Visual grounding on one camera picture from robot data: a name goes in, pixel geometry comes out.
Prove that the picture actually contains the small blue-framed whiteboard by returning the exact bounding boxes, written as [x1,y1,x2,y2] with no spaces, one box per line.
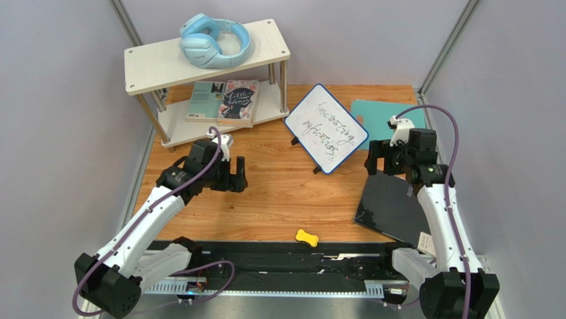
[284,84,369,174]

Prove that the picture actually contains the yellow bone-shaped eraser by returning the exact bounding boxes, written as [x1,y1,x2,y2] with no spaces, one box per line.
[295,229,320,248]

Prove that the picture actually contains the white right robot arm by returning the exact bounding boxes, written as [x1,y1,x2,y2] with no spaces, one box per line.
[365,128,500,318]

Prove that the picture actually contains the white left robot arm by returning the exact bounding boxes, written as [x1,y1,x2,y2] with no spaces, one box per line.
[72,133,248,318]

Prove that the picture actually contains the black slate board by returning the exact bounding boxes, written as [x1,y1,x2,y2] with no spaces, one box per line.
[353,173,430,246]

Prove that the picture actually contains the teal cutting board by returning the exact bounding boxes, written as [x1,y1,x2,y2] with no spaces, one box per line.
[351,100,412,150]

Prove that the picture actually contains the teal paperback book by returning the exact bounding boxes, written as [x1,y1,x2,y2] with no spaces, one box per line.
[185,81,226,122]

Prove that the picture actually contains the white two-tier shelf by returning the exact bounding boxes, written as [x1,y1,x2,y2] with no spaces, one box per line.
[124,19,290,152]

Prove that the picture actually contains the Little Women book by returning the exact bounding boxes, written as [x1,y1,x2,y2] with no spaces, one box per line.
[217,80,260,128]

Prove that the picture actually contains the light blue headphones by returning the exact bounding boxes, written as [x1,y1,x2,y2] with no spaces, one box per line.
[179,13,254,69]

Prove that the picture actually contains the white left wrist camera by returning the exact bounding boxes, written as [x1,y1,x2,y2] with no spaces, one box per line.
[206,132,234,161]

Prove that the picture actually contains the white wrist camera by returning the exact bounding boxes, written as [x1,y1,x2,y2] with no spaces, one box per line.
[388,116,415,146]
[206,132,234,161]

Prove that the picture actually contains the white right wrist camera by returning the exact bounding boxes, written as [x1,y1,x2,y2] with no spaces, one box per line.
[388,116,415,146]

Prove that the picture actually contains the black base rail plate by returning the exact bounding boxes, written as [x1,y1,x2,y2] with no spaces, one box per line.
[147,241,409,302]

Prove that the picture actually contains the aluminium frame rail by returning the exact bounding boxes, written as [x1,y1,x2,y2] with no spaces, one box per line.
[79,252,505,319]

